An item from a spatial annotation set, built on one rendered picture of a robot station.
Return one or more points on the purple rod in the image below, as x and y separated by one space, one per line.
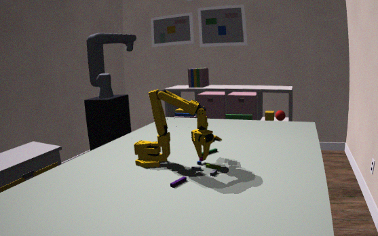
176 182

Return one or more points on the lime green rod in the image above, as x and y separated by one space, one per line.
217 167

